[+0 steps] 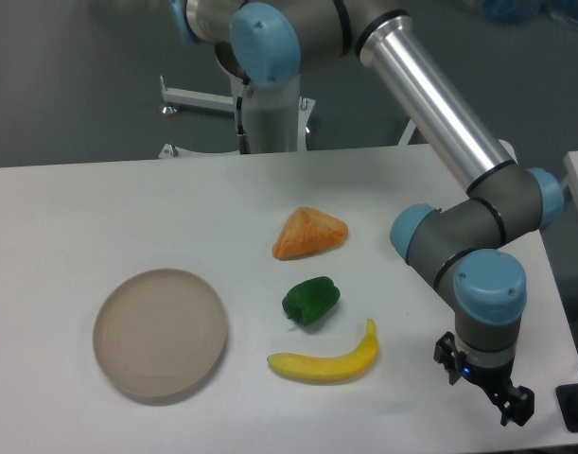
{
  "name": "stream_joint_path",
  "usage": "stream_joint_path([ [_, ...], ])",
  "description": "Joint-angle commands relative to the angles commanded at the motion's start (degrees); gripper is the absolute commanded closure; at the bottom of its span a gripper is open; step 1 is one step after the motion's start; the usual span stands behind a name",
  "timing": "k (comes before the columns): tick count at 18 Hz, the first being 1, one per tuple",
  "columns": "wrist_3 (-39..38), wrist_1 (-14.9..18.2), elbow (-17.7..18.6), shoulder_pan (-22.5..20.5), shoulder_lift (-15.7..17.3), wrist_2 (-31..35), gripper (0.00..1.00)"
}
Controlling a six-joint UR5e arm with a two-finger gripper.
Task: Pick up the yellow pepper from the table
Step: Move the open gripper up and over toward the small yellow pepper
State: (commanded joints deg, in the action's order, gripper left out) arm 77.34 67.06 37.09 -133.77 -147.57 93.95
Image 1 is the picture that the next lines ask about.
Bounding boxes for beige round plate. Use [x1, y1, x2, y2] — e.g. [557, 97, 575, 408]
[92, 269, 228, 406]

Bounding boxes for yellow banana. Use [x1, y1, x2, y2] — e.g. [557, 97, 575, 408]
[267, 319, 379, 383]

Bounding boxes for black cable on pedestal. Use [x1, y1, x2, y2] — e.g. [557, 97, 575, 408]
[235, 75, 253, 155]

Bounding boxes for green bell pepper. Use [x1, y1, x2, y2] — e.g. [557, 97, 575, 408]
[282, 276, 341, 326]

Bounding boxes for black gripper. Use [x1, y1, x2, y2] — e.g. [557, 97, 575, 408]
[433, 332, 535, 427]

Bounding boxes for black device at table edge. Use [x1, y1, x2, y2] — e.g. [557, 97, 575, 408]
[555, 384, 578, 433]

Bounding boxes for orange triangular pastry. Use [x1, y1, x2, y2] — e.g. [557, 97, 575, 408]
[271, 206, 349, 260]

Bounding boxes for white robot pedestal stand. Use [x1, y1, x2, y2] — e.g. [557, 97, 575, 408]
[159, 75, 316, 155]

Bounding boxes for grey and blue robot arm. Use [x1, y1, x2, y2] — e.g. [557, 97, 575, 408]
[170, 1, 564, 425]

